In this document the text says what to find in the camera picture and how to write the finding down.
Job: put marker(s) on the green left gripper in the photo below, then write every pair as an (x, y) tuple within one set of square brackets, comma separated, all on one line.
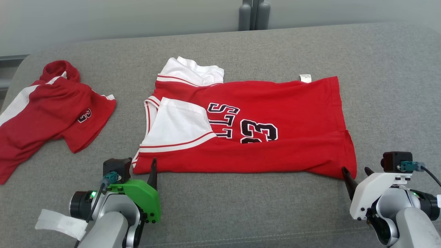
[(141, 198)]

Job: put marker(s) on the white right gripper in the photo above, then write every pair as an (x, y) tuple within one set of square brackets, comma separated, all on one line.
[(370, 193)]

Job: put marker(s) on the red basketball jersey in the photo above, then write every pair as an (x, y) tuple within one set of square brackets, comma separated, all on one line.
[(275, 103)]

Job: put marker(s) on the red basketball shorts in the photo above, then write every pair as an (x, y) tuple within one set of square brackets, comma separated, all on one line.
[(44, 113)]

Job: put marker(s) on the white tag left arm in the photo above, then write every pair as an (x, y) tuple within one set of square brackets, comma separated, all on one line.
[(58, 223)]

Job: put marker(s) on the white tag right arm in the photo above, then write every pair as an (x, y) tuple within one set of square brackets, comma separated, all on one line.
[(439, 200)]

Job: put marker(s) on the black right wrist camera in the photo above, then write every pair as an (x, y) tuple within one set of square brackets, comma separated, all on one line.
[(392, 162)]

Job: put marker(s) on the grey metal wheeled frame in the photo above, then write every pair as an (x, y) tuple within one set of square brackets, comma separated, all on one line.
[(10, 58)]

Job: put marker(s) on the grey double partition post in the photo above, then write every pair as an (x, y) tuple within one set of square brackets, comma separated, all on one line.
[(254, 13)]

